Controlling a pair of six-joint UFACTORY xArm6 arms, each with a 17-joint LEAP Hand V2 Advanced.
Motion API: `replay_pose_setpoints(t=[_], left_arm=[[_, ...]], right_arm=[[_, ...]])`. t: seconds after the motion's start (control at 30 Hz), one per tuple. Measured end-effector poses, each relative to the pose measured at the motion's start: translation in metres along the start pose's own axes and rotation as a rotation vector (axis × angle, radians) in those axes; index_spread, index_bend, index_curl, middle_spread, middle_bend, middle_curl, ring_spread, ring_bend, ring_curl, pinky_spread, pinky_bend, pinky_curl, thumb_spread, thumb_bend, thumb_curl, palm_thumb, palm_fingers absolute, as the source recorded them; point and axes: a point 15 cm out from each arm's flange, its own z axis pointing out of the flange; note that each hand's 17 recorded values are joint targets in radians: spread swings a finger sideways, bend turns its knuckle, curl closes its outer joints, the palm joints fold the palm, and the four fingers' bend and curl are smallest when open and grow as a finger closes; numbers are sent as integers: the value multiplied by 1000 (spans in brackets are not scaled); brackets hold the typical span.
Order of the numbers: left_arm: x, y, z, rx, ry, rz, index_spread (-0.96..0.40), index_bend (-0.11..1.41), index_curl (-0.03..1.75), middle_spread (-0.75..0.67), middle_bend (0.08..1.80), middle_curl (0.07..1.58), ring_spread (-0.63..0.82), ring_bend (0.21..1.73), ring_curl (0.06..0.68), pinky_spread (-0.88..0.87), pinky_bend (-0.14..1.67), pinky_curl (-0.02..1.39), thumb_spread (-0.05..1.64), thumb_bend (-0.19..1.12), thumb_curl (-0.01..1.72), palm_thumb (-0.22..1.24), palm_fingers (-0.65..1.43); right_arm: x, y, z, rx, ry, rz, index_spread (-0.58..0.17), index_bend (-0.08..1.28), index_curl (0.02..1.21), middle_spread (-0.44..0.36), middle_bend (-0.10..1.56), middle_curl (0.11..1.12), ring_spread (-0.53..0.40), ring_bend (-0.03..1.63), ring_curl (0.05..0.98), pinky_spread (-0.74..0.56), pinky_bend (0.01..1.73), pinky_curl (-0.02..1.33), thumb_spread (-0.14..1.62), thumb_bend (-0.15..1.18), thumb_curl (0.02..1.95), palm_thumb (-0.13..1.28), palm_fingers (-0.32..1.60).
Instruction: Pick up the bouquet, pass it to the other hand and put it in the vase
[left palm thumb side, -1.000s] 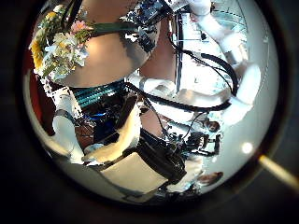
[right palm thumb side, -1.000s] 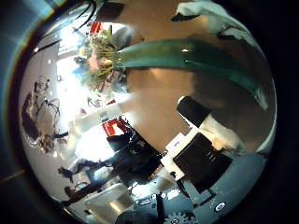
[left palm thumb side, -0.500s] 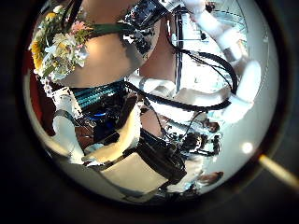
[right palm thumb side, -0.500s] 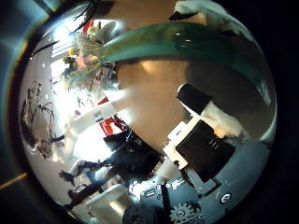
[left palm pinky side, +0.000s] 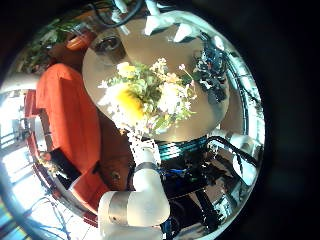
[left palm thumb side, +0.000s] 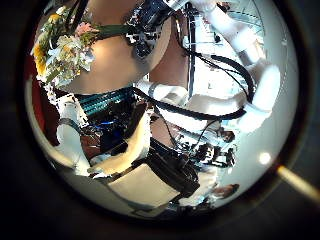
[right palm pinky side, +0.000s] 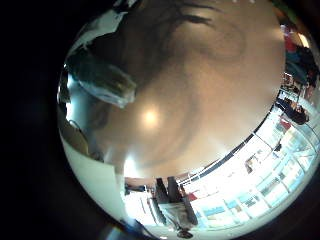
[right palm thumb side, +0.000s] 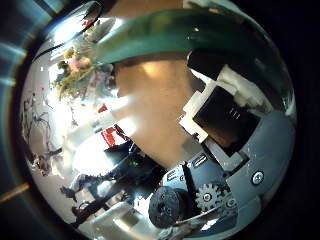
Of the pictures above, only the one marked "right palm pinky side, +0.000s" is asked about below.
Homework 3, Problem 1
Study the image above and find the person in red shirt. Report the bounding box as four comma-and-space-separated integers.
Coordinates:
281, 24, 301, 54

